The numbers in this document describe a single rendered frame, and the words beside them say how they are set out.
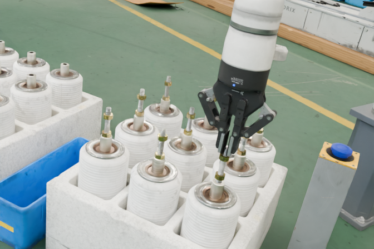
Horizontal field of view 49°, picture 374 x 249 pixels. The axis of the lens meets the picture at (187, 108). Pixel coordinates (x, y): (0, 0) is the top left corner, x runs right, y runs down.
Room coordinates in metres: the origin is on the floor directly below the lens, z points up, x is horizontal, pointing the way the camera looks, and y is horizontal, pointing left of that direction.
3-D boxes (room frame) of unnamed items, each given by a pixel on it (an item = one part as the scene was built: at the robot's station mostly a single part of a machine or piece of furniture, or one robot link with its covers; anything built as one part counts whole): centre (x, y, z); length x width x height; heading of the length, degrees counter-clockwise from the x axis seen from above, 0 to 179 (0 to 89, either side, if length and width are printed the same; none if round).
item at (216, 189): (0.59, -0.07, 0.26); 0.02 x 0.02 x 0.03
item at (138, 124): (0.79, 0.10, 0.26); 0.02 x 0.02 x 0.03
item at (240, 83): (0.59, -0.08, 0.46); 0.08 x 0.08 x 0.09
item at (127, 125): (0.79, 0.10, 0.25); 0.08 x 0.08 x 0.01
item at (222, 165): (0.59, -0.08, 0.31); 0.01 x 0.01 x 0.08
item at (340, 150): (0.71, -0.31, 0.32); 0.04 x 0.04 x 0.02
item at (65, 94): (1.02, 0.34, 0.16); 0.10 x 0.10 x 0.18
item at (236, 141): (0.59, -0.09, 0.37); 0.03 x 0.01 x 0.05; 68
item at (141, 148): (0.79, 0.10, 0.16); 0.10 x 0.10 x 0.18
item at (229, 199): (0.59, -0.07, 0.25); 0.08 x 0.08 x 0.01
